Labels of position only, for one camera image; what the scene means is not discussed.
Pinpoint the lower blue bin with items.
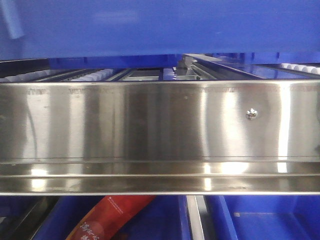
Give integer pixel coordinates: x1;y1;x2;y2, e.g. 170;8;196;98
34;195;191;240

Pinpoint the middle white roller track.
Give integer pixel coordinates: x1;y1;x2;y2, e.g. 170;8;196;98
70;68;114;82

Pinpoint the left white roller track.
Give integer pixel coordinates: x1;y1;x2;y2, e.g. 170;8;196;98
0;69;62;82

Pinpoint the red snack package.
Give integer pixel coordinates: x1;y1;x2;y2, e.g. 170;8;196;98
66;195;155;240

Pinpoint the white roller track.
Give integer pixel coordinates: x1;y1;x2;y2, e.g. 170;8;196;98
280;63;320;75
0;69;62;82
70;68;114;82

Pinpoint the large blue plastic bin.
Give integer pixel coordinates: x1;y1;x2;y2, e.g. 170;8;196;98
0;0;320;63

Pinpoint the stainless steel rack rail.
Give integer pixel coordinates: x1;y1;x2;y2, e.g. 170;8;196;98
0;79;320;196

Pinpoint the lower blue bin right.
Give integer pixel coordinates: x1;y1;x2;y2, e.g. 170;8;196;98
205;195;320;240

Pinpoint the right white roller track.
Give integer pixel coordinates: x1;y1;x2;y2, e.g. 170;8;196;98
280;63;320;75

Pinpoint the silver screw on rail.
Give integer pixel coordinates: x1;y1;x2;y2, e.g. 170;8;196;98
245;108;258;120

